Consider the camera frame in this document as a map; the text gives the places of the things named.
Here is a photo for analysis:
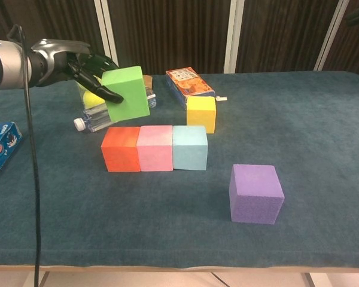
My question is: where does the green foam cube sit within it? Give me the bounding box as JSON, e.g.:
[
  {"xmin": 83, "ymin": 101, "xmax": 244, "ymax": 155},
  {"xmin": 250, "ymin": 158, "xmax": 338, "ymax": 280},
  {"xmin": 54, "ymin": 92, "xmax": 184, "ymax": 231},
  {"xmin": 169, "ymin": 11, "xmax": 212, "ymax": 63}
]
[{"xmin": 101, "ymin": 65, "xmax": 151, "ymax": 123}]

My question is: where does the clear tennis ball tube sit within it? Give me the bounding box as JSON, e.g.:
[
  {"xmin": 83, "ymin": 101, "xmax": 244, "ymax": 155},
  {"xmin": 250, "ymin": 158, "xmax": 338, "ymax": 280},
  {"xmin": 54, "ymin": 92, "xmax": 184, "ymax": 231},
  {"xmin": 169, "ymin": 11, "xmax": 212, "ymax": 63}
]
[{"xmin": 74, "ymin": 76, "xmax": 110, "ymax": 111}]

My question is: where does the pink foam cube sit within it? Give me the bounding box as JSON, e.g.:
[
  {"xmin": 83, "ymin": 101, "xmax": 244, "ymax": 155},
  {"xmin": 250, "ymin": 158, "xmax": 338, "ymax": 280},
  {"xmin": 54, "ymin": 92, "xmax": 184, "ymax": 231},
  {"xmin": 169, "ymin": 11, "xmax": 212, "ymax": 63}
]
[{"xmin": 136, "ymin": 124, "xmax": 174, "ymax": 172}]

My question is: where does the clear plastic water bottle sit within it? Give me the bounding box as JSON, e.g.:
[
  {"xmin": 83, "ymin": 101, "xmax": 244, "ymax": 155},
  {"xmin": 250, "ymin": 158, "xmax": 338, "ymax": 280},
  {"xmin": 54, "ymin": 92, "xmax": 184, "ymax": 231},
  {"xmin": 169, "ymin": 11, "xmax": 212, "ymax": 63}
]
[{"xmin": 73, "ymin": 92, "xmax": 157, "ymax": 133}]

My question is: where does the purple foam cube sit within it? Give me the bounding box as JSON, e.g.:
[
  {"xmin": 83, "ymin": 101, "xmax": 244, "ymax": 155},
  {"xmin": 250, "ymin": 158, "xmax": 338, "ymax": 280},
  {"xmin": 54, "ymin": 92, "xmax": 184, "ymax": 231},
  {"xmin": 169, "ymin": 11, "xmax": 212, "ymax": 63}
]
[{"xmin": 229, "ymin": 163, "xmax": 285, "ymax": 225}]

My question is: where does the white metal frame post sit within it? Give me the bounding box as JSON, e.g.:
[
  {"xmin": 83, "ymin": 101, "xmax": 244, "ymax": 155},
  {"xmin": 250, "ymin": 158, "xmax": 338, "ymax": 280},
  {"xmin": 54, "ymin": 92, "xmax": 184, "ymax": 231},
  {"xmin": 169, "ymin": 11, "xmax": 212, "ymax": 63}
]
[
  {"xmin": 223, "ymin": 0, "xmax": 245, "ymax": 74},
  {"xmin": 314, "ymin": 0, "xmax": 350, "ymax": 72},
  {"xmin": 94, "ymin": 0, "xmax": 121, "ymax": 77}
]

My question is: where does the blue Oreo cookie box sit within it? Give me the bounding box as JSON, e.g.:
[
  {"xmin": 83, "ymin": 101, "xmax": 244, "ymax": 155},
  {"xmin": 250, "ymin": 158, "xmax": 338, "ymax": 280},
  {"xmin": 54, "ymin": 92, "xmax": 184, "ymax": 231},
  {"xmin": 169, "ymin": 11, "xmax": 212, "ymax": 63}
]
[{"xmin": 0, "ymin": 121, "xmax": 23, "ymax": 190}]

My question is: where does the teal table cloth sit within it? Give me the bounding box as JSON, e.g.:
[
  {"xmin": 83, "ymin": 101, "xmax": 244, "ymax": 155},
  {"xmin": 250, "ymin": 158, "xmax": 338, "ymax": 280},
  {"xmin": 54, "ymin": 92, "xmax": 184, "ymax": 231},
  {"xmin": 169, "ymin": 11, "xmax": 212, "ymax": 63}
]
[{"xmin": 0, "ymin": 71, "xmax": 359, "ymax": 270}]

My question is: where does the thin black floor cable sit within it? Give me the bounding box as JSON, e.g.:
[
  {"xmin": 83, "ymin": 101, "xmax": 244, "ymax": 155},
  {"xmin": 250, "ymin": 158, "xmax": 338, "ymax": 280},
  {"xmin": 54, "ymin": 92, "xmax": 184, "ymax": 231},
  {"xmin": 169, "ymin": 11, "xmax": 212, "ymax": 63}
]
[{"xmin": 211, "ymin": 271, "xmax": 226, "ymax": 287}]

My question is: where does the yellow tennis ball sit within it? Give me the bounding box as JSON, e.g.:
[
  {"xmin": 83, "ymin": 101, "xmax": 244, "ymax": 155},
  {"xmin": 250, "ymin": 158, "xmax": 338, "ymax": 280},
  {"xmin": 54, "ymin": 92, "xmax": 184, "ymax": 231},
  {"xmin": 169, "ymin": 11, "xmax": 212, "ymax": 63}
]
[{"xmin": 83, "ymin": 91, "xmax": 106, "ymax": 109}]

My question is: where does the light blue foam cube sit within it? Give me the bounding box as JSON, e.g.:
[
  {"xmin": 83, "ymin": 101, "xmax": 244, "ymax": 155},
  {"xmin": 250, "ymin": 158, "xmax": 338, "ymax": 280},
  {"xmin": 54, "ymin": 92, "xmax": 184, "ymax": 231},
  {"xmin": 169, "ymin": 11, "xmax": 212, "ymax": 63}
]
[{"xmin": 172, "ymin": 125, "xmax": 209, "ymax": 172}]

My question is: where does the yellow foam cube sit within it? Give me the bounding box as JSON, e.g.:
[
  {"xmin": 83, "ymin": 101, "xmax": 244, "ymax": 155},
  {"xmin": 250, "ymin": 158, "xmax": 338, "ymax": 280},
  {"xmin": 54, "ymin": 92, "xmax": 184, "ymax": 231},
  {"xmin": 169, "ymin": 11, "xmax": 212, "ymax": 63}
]
[{"xmin": 186, "ymin": 95, "xmax": 217, "ymax": 134}]

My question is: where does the orange foam cube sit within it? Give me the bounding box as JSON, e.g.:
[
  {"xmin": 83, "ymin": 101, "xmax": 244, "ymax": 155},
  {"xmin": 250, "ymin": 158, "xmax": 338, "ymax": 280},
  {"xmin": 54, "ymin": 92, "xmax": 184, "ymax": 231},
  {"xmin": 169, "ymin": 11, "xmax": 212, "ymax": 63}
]
[{"xmin": 101, "ymin": 126, "xmax": 141, "ymax": 173}]

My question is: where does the orange blue cracker box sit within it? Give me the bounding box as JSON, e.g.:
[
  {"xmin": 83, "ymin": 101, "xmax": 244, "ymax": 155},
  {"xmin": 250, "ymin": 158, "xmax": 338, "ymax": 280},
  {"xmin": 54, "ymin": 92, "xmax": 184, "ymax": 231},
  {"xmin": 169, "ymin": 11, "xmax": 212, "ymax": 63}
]
[{"xmin": 165, "ymin": 68, "xmax": 215, "ymax": 111}]

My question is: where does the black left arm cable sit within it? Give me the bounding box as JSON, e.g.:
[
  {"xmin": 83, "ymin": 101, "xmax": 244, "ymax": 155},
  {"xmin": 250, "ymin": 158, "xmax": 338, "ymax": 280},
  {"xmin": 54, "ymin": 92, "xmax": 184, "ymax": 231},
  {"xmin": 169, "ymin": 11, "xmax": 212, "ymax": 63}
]
[{"xmin": 6, "ymin": 23, "xmax": 42, "ymax": 287}]

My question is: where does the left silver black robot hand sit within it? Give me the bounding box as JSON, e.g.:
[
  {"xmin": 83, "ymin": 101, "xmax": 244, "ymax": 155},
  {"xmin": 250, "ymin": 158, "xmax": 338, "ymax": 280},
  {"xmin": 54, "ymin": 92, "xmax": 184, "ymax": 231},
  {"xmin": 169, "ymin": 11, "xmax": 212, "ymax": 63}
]
[{"xmin": 29, "ymin": 38, "xmax": 123, "ymax": 104}]

